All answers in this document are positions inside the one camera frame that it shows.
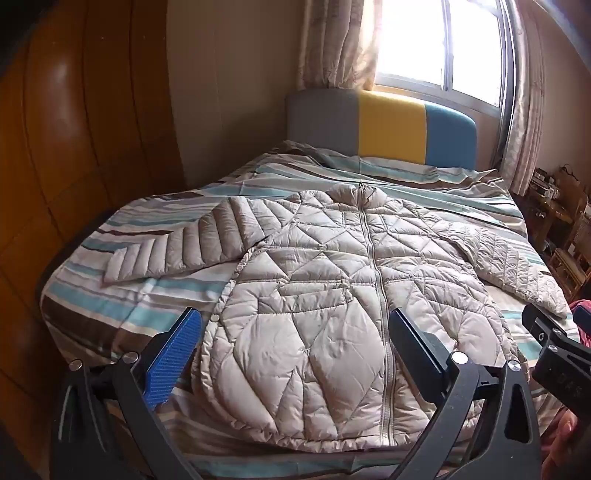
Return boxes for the wooden wardrobe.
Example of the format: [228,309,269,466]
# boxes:
[0,0,185,416]

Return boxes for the desk clutter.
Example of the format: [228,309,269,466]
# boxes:
[531,168,560,200]

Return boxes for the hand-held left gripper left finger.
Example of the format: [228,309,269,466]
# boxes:
[51,306,206,480]

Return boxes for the grey yellow blue headboard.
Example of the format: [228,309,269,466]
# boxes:
[285,89,477,168]

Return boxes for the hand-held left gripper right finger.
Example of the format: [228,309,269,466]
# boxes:
[389,308,542,480]

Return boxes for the beige patterned curtain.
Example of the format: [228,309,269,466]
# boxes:
[501,0,555,195]
[295,0,384,92]

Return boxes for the striped bed duvet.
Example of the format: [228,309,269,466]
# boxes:
[39,140,591,480]

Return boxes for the beige quilted down jacket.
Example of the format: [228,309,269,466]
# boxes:
[102,182,570,450]

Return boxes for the person's right hand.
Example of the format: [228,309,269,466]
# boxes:
[541,406,591,480]

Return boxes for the window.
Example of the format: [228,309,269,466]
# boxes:
[369,0,513,109]

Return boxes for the wooden desk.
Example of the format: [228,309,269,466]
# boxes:
[526,167,591,250]

